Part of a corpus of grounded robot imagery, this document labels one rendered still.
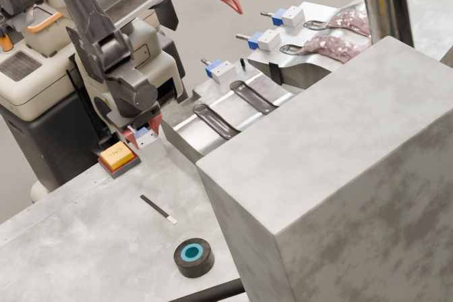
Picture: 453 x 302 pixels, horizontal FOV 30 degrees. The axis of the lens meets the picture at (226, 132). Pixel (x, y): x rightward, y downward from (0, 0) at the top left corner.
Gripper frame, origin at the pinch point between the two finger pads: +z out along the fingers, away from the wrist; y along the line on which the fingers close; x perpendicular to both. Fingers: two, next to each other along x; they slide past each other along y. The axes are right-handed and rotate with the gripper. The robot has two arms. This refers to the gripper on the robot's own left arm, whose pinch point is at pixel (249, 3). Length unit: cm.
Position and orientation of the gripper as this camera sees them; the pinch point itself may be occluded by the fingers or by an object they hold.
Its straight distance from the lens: 210.8
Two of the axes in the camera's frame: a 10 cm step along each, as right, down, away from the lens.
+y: 7.1, -5.8, 3.9
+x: -4.8, 0.0, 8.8
